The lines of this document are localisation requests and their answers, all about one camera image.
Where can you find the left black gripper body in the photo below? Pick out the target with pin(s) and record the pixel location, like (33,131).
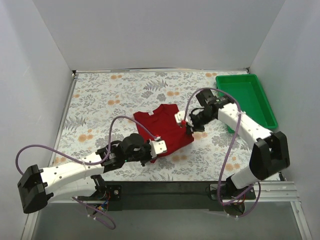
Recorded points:
(146,155)

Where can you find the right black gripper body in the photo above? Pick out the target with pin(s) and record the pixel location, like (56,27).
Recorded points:
(193,122)

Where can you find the red t shirt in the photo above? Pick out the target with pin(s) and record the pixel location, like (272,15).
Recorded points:
(161,122)

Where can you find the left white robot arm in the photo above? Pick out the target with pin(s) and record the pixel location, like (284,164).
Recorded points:
(83,178)

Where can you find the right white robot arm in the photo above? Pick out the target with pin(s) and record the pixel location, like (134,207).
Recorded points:
(269,150)

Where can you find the floral patterned table mat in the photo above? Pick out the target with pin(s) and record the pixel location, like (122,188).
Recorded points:
(101,109)

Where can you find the green plastic tray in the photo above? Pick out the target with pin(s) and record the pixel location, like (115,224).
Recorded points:
(248,91)

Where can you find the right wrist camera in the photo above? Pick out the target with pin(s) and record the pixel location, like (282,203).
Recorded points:
(181,118)

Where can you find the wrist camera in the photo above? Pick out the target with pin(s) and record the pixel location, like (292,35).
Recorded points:
(157,148)
(181,118)

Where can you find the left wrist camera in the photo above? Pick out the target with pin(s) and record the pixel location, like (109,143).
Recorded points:
(157,148)

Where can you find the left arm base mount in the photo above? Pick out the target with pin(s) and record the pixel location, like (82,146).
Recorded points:
(110,195)

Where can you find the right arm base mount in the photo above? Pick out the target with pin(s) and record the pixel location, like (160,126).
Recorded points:
(234,206)

